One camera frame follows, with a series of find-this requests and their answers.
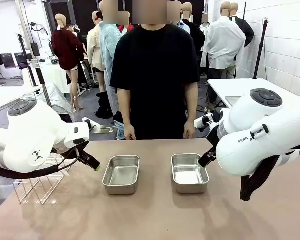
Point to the mannequin in white shirt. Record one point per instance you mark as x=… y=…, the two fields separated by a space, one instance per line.
x=222 y=42

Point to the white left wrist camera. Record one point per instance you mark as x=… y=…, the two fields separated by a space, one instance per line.
x=93 y=127

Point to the person in black t-shirt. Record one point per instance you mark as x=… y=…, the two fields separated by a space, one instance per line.
x=155 y=75

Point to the person's right forearm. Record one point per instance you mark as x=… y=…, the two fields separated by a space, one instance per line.
x=126 y=112

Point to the mannequin in pale blue shirt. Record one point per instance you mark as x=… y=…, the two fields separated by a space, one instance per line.
x=183 y=26

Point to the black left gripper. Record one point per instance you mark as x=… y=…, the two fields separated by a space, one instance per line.
x=70 y=151

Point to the person's left hand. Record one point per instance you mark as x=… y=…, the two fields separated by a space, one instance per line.
x=189 y=130

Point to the mannequin in black white top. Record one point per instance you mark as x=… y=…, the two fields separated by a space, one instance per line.
x=247 y=32

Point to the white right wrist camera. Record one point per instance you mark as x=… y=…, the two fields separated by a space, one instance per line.
x=200 y=122

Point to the thin black pole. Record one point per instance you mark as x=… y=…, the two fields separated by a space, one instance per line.
x=244 y=11

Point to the white folding table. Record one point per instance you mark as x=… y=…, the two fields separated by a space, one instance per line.
x=230 y=87

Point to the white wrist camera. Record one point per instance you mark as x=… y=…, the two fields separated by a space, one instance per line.
x=93 y=127
x=200 y=122

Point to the mannequin in black coat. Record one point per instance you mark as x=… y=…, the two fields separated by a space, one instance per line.
x=196 y=37

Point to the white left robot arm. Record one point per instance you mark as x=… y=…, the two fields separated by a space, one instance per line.
x=27 y=135

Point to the person's right hand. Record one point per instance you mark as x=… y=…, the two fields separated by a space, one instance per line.
x=130 y=132

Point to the silver metal pole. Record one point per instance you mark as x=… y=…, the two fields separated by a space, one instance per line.
x=27 y=32

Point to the black tripod stand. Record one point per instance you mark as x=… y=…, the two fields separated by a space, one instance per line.
x=261 y=50

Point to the mannequin in beige shirt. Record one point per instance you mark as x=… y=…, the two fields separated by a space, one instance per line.
x=93 y=47

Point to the grey mannequin base plate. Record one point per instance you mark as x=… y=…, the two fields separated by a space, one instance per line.
x=106 y=130

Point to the clear plastic storage bin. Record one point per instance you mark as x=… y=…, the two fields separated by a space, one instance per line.
x=0 y=192

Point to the person's left forearm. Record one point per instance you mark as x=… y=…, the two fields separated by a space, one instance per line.
x=191 y=110

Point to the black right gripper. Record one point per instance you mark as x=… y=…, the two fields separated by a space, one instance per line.
x=213 y=137

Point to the grey flat tray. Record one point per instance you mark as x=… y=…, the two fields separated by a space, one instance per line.
x=233 y=101

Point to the stainless steel rectangular container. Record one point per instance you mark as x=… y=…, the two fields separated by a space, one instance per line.
x=121 y=175
x=188 y=172

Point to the black equipment stand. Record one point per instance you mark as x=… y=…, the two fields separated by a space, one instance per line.
x=21 y=55

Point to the black office chair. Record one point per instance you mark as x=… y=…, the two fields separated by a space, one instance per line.
x=22 y=61
x=8 y=60

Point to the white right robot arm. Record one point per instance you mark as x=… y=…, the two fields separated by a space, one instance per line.
x=265 y=140

